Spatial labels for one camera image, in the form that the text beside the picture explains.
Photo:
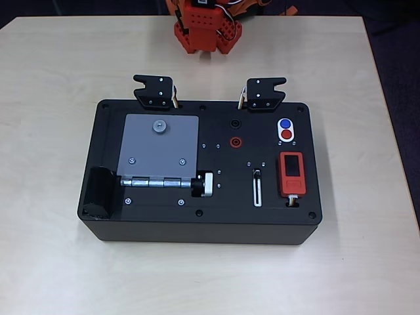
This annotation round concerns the red push button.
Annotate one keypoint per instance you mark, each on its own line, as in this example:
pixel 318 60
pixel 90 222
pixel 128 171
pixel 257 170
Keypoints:
pixel 287 134

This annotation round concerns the blue push button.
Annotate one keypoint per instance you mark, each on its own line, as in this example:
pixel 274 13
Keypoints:
pixel 285 123

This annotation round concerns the red robot arm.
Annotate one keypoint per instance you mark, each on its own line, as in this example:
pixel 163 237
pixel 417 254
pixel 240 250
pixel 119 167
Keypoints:
pixel 205 29

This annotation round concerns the white slider track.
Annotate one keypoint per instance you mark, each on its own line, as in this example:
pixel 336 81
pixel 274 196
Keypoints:
pixel 258 197

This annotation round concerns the black and silver knob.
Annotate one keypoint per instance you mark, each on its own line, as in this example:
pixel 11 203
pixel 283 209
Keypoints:
pixel 207 184

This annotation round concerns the red round socket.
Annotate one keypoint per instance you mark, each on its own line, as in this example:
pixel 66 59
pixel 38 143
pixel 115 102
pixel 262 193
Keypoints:
pixel 236 142

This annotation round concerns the black round socket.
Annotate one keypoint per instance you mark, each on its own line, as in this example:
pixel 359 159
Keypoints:
pixel 236 124

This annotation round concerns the grey hinged door plate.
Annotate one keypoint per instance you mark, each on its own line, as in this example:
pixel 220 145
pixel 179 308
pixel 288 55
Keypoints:
pixel 157 151

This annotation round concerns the grey round door knob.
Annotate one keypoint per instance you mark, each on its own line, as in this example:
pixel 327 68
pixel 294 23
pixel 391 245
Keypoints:
pixel 159 126

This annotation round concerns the silver metal hinge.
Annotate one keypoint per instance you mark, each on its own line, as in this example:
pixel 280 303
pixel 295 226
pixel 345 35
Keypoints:
pixel 154 182

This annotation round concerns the blue and red buttons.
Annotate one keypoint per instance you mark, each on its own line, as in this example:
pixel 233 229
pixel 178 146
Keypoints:
pixel 279 134

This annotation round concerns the black task board box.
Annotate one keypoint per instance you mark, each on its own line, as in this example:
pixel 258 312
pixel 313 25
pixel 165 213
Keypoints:
pixel 229 229

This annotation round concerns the red display module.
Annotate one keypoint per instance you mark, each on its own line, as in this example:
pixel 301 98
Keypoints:
pixel 293 187

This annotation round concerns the black rounded post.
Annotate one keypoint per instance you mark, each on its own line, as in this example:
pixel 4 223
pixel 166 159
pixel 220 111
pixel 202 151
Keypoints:
pixel 96 193

